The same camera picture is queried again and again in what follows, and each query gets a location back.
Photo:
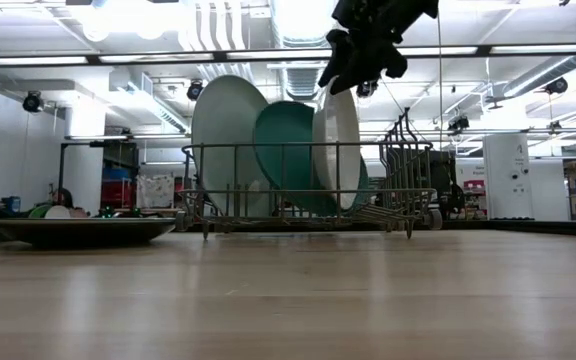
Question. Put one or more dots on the small white bowl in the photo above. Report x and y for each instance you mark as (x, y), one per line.
(59, 212)

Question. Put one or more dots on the silver ventilation duct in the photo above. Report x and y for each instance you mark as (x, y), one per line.
(543, 72)

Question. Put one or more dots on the black machine cart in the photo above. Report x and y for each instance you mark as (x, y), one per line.
(443, 175)

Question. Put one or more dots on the blue bin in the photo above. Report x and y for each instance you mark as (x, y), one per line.
(115, 173)

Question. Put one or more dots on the small green dish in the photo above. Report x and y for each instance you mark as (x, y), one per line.
(35, 212)

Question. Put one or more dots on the black metal stand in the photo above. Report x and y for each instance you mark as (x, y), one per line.
(61, 170)

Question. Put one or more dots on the long ceiling light bar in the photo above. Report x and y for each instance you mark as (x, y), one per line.
(543, 49)

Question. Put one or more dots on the teal plate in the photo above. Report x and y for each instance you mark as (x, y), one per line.
(283, 145)

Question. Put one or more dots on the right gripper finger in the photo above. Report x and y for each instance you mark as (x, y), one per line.
(339, 50)
(373, 67)

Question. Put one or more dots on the white pillar cabinet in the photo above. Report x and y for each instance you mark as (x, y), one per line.
(508, 165)

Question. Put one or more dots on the black track spotlight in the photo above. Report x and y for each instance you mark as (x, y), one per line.
(458, 122)
(557, 85)
(368, 90)
(33, 101)
(194, 90)

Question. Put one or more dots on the large white plate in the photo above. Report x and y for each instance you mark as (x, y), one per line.
(223, 130)

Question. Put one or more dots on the person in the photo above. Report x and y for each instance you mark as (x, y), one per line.
(63, 197)

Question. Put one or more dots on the patterned white cloth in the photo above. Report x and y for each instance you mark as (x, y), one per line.
(155, 190)

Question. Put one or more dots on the dark patterned plate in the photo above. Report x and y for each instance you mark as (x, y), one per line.
(83, 230)

